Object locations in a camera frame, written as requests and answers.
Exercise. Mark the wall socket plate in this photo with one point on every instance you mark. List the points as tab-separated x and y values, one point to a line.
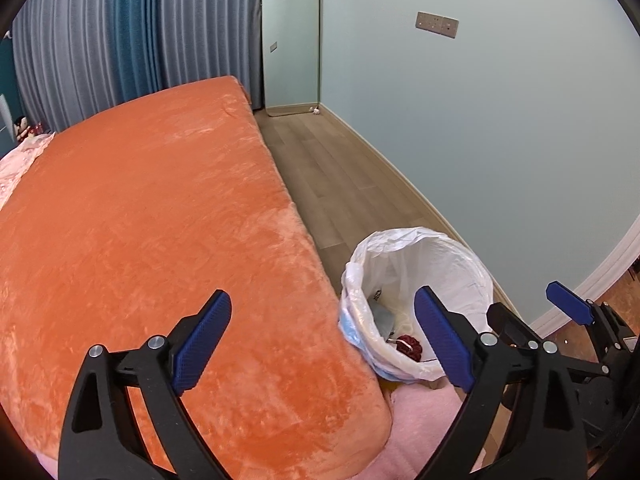
437	24

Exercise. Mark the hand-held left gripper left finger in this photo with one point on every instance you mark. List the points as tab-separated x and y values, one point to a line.
202	342

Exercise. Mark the dark red knit cloth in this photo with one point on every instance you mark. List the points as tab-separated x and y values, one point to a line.
409	346

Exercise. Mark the blue curtain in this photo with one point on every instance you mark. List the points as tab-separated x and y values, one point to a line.
140	25

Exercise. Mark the pink fuzzy bed sheet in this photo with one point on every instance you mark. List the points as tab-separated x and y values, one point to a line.
425	425

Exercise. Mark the grey curtain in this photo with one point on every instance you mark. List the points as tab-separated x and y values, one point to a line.
60	60
210	20

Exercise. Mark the small plush toy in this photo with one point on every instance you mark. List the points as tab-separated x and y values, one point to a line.
25	129

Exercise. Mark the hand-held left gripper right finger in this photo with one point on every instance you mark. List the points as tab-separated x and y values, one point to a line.
442	335

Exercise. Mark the standing mirror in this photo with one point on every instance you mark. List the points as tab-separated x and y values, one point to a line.
290	35

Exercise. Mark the trash bin with white liner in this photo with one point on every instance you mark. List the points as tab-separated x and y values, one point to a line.
450	260

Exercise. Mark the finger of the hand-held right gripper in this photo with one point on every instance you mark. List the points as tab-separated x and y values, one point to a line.
570	302
507	322

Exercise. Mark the orange plush blanket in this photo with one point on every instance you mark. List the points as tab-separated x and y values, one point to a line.
150	210

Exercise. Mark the pink satin quilt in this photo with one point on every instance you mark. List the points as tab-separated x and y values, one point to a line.
15	170

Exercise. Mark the grey sock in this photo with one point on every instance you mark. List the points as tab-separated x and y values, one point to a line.
384	321

